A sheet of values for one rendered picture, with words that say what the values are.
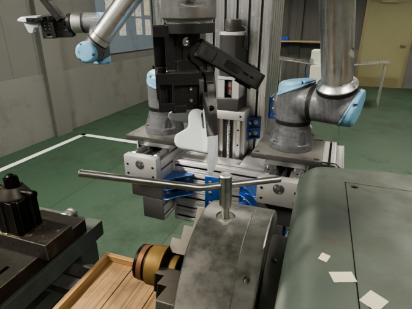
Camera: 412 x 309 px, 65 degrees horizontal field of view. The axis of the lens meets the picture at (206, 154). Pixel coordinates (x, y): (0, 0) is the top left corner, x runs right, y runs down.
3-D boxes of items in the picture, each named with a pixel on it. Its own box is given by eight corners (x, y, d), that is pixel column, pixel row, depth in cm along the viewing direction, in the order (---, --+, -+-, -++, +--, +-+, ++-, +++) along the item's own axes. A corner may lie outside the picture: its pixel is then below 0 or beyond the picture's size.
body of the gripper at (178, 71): (157, 103, 52) (151, 22, 47) (209, 100, 53) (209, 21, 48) (159, 117, 45) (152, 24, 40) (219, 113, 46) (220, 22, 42)
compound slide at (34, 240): (74, 239, 95) (71, 224, 93) (48, 261, 86) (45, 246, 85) (20, 225, 102) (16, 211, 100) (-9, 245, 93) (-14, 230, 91)
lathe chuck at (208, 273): (257, 287, 83) (265, 179, 71) (222, 422, 56) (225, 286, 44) (224, 279, 86) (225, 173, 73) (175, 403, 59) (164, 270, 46)
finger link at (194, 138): (176, 177, 45) (171, 114, 47) (218, 173, 46) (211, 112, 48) (178, 174, 42) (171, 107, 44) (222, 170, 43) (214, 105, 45)
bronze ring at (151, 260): (187, 239, 70) (149, 230, 73) (169, 267, 62) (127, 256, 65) (188, 273, 74) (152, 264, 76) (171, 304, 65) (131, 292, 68)
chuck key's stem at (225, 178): (229, 225, 61) (230, 170, 56) (232, 232, 59) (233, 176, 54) (218, 226, 61) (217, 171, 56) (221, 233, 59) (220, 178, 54)
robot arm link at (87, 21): (110, 35, 126) (106, 11, 123) (81, 35, 126) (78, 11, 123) (115, 34, 133) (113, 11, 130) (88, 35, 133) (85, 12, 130)
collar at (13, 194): (37, 190, 91) (35, 181, 90) (13, 205, 84) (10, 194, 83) (15, 186, 94) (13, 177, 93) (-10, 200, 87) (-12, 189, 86)
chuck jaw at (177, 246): (222, 265, 69) (233, 209, 72) (217, 263, 64) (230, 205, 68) (175, 253, 72) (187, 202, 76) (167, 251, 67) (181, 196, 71)
